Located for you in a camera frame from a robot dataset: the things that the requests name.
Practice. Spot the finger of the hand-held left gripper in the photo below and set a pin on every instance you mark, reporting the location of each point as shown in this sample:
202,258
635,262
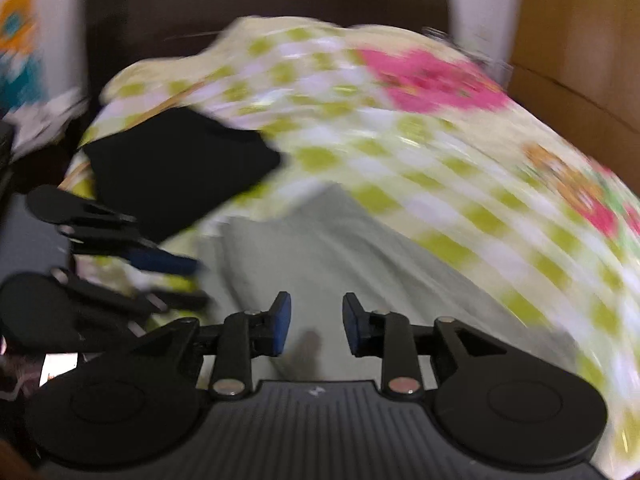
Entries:
160,260
150,296

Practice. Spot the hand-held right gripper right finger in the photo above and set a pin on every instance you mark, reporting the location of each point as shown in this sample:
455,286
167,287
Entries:
352,324

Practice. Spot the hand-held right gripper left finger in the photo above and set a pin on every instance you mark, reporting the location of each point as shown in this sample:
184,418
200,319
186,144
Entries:
281,324

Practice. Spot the grey-green pants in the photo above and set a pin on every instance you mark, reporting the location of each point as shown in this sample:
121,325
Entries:
350,250

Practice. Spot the black folded cloth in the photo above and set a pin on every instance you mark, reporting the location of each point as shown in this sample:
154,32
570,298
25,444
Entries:
180,170

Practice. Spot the bedside clutter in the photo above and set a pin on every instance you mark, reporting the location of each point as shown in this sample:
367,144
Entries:
45,120

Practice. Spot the printed checkered bed cover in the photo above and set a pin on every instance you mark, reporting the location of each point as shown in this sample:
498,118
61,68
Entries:
425,150

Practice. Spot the dark wooden headboard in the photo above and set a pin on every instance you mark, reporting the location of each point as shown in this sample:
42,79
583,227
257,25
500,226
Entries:
250,5

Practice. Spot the brown wooden wardrobe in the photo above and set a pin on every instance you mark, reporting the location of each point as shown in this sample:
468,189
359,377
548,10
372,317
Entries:
580,50

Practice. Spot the colourful wall poster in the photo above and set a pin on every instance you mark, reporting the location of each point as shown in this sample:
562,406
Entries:
17,45

